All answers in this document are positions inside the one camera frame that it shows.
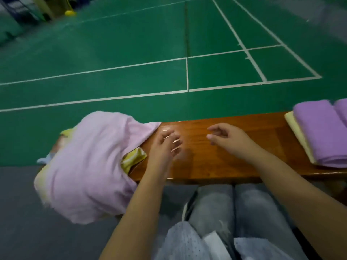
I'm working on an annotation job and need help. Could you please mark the person's left hand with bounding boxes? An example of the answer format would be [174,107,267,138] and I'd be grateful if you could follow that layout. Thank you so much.
[146,127,184,174]

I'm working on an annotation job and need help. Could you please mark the person's right hand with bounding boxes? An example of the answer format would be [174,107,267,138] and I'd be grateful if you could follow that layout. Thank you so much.
[206,123,259,164]

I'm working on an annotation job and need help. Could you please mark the yellow white striped cloth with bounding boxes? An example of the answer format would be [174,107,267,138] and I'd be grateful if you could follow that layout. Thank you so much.
[120,147,148,175]

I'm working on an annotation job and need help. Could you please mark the pale yellow towel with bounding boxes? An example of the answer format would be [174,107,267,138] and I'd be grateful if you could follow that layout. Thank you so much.
[34,127,74,206]
[284,111,318,166]

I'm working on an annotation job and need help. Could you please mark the light pink towel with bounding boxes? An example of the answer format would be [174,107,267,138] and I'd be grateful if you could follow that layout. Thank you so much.
[43,111,162,225]

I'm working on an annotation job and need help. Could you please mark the purple towel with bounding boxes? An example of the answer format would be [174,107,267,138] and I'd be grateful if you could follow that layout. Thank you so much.
[333,98,347,128]
[293,99,347,169]

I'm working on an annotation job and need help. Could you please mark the white blue towel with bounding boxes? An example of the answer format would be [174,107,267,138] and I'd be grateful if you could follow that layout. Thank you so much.
[37,152,55,165]

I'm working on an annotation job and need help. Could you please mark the person's left forearm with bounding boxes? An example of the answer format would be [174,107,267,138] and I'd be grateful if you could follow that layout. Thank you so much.
[99,168,174,260]

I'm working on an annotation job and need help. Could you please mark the person's right forearm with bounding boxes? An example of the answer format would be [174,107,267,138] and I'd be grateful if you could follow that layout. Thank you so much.
[247,151,347,260]

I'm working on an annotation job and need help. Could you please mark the person's grey trousers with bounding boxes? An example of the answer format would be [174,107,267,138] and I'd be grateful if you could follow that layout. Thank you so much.
[157,183,310,260]

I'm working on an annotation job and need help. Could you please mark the brown wooden bench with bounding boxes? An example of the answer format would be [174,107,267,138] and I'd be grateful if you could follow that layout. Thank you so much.
[51,111,347,185]

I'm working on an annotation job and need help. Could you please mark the blue umpire chair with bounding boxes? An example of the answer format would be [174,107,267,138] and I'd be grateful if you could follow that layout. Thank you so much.
[0,0,39,24]

